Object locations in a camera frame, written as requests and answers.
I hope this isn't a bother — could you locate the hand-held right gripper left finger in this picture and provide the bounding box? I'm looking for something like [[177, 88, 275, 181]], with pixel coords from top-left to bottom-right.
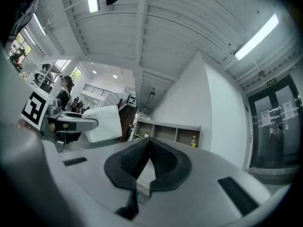
[[59, 137, 151, 227]]

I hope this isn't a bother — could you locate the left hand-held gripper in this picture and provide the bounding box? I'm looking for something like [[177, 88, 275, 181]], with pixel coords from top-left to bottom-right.
[[20, 90, 99, 152]]

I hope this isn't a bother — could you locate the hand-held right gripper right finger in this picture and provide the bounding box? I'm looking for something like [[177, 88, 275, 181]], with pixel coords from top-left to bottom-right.
[[139, 137, 272, 227]]

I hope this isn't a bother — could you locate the white plastic-wrapped tissues pack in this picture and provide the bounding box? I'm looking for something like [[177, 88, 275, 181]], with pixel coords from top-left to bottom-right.
[[82, 105, 123, 143]]

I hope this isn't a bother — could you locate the grey wooden shelf desk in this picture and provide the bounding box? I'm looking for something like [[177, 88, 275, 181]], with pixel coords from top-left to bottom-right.
[[129, 118, 202, 197]]

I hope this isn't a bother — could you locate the person's left hand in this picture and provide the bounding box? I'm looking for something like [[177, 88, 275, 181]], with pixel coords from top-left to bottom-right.
[[48, 122, 71, 134]]

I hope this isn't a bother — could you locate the black mezzanine railing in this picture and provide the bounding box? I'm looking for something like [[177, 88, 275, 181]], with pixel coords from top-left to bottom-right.
[[83, 84, 114, 96]]

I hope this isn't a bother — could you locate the bright window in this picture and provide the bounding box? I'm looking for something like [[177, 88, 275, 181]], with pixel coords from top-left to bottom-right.
[[70, 66, 83, 84], [9, 32, 33, 56]]

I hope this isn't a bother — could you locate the dark wooden staircase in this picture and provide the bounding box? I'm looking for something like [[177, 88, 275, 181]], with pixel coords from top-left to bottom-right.
[[117, 98, 138, 143]]

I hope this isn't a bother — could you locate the white shelving rack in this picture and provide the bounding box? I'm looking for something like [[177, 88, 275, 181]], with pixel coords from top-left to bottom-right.
[[30, 64, 57, 94]]

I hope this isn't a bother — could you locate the black hanging ceiling fixture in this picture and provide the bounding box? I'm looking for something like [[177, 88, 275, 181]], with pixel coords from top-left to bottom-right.
[[146, 87, 156, 105]]

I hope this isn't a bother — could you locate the black double glass door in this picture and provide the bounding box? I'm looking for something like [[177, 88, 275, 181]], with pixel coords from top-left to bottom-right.
[[247, 74, 303, 175]]

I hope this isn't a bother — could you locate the long ceiling tube light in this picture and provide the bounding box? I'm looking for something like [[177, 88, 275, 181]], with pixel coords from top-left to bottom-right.
[[23, 27, 36, 44], [33, 13, 47, 36], [233, 13, 280, 61], [86, 0, 101, 13]]

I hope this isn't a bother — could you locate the white paper notice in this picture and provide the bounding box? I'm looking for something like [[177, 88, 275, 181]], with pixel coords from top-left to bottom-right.
[[282, 100, 295, 120], [259, 110, 272, 127]]

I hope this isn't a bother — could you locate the person's black printed shirt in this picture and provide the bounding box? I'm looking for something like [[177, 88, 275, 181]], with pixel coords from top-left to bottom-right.
[[0, 0, 47, 47]]

